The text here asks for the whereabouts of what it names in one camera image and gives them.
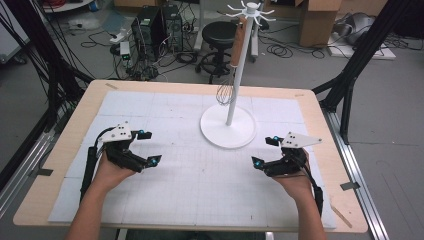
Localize white metal frame leg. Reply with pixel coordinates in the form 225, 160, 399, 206
249, 18, 262, 63
194, 0, 207, 52

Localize large black computer tower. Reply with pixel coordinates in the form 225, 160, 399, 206
130, 6, 168, 63

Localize white box with green light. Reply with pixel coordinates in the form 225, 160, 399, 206
118, 41, 132, 62

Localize black floor cables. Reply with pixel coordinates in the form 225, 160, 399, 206
264, 41, 327, 60

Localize person's right hand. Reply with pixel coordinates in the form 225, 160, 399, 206
271, 149, 316, 203

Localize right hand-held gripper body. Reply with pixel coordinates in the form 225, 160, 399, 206
263, 132, 323, 178

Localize tall cardboard box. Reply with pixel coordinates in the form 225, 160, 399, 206
298, 0, 344, 48

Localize person's dark trousers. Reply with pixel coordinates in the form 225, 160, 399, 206
124, 229, 268, 240

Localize wooden handled wire whisk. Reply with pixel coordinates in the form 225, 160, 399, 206
215, 16, 248, 107

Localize white flat board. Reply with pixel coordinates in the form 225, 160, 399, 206
326, 32, 398, 61

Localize black round stool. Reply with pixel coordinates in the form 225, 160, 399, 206
195, 20, 239, 84

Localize white cabinet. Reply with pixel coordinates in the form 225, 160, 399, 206
0, 0, 32, 65

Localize grey rounded device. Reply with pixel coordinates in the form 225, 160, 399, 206
334, 12, 378, 46

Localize white power strip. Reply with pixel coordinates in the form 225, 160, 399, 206
109, 28, 133, 44

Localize black metal frame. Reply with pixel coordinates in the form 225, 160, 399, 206
312, 0, 413, 146
0, 0, 95, 193

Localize thin wooden stick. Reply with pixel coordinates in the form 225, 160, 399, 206
329, 203, 354, 230

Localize white hook stand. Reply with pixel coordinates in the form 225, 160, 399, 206
199, 0, 278, 150

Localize white grid mat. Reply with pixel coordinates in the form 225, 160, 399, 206
48, 90, 337, 230

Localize slim black computer tower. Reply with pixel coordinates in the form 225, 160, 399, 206
162, 4, 184, 53

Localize person's left hand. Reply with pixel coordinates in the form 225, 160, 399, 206
91, 149, 138, 198

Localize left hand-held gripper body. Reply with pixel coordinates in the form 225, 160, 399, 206
96, 121, 150, 174

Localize aluminium rail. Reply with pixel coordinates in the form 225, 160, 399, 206
321, 108, 391, 240
0, 128, 57, 219

